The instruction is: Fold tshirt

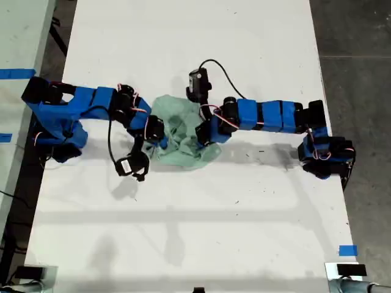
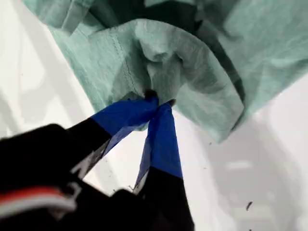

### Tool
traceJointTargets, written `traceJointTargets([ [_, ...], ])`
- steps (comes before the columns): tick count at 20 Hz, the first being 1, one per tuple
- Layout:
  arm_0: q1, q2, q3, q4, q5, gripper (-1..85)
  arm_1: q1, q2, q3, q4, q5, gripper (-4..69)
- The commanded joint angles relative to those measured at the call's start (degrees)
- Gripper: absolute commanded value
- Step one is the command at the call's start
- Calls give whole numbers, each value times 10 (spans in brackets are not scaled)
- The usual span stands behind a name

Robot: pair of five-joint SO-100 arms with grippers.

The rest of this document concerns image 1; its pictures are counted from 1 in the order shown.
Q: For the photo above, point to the grey metal plate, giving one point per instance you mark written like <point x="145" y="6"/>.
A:
<point x="330" y="271"/>
<point x="50" y="280"/>

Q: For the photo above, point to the grey metal tube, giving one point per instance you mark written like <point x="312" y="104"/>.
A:
<point x="351" y="287"/>
<point x="27" y="287"/>

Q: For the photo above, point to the black table stand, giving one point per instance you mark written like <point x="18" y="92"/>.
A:
<point x="59" y="39"/>

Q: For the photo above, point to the camera black stalk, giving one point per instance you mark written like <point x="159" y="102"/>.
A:
<point x="137" y="145"/>
<point x="205" y="107"/>

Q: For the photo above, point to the small black box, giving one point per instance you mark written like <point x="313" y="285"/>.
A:
<point x="29" y="272"/>
<point x="351" y="270"/>

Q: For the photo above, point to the pale grey side table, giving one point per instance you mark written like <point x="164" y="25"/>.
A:
<point x="18" y="36"/>

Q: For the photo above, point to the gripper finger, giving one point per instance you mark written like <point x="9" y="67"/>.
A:
<point x="164" y="143"/>
<point x="206" y="146"/>

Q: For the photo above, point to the pale green T-shirt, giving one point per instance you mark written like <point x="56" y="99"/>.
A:
<point x="180" y="160"/>

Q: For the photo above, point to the long blue tape strip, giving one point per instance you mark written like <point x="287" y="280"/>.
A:
<point x="16" y="74"/>

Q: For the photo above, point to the short blue tape strip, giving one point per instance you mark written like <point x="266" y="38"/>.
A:
<point x="4" y="138"/>

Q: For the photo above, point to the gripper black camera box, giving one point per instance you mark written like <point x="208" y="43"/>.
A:
<point x="197" y="81"/>
<point x="125" y="166"/>

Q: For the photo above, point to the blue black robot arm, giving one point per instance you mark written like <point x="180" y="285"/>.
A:
<point x="272" y="117"/>
<point x="91" y="100"/>

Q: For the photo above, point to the blue tape square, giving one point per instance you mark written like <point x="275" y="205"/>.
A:
<point x="348" y="250"/>

